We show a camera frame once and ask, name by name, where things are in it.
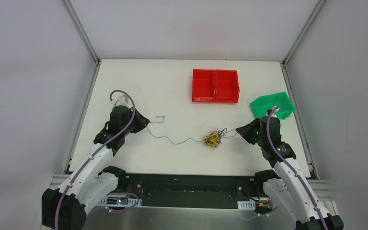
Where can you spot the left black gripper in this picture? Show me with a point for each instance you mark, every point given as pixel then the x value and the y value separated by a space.
pixel 136 121

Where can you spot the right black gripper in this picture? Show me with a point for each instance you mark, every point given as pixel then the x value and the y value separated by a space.
pixel 249 133

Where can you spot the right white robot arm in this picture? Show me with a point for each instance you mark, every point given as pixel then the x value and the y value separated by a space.
pixel 284 183

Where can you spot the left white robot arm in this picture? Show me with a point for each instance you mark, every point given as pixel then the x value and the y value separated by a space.
pixel 67 206

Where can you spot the green plastic bin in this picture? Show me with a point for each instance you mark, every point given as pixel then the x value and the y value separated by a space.
pixel 262 104

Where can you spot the right red bin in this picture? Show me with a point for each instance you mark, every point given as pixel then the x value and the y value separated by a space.
pixel 227 86

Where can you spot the red bin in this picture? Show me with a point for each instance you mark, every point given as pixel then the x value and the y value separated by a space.
pixel 203 85
pixel 227 86

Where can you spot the left red bin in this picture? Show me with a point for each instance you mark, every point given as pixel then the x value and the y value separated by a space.
pixel 203 85

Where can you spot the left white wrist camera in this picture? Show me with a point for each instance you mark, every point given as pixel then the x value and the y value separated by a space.
pixel 121 101

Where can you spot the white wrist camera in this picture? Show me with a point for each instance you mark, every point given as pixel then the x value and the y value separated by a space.
pixel 273 112
pixel 121 101

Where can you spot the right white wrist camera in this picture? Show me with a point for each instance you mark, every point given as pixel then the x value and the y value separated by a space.
pixel 273 112

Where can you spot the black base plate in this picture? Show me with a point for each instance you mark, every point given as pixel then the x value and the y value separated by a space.
pixel 189 191

